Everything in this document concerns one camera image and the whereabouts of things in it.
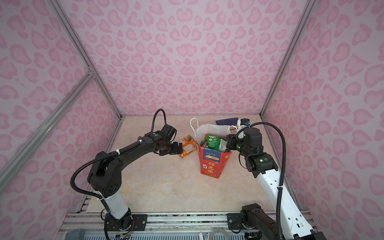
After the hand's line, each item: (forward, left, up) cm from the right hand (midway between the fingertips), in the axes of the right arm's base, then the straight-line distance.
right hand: (228, 134), depth 73 cm
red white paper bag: (-9, +7, -12) cm, 17 cm away
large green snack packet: (-1, +5, -6) cm, 8 cm away
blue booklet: (+34, -9, -29) cm, 46 cm away
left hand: (+3, +27, -19) cm, 33 cm away
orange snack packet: (+10, +21, -26) cm, 35 cm away
